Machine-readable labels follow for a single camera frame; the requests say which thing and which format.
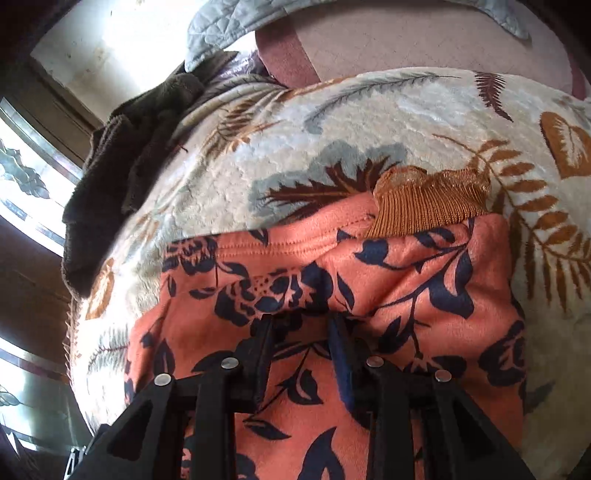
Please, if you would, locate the grey quilted pillow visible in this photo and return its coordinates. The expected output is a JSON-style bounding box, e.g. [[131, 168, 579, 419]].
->
[[185, 0, 532, 73]]

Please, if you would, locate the brown fuzzy garment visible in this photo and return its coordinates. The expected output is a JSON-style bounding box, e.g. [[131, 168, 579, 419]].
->
[[61, 51, 241, 298]]

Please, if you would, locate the pink sofa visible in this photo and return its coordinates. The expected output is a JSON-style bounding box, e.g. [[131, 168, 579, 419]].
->
[[254, 0, 591, 100]]

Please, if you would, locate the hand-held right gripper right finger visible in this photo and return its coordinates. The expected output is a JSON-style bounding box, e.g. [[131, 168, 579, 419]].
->
[[327, 314, 536, 480]]

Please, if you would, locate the wooden door with stained glass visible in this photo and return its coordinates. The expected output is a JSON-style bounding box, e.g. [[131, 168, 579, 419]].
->
[[0, 60, 107, 480]]

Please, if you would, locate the cream leaf print blanket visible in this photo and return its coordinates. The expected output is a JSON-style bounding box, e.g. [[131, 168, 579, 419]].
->
[[65, 67, 591, 480]]

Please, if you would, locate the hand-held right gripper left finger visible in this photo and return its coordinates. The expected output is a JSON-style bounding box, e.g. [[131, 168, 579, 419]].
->
[[62, 314, 275, 480]]

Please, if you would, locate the orange floral shirt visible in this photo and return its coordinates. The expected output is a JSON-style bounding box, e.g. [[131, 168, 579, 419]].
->
[[122, 166, 529, 480]]

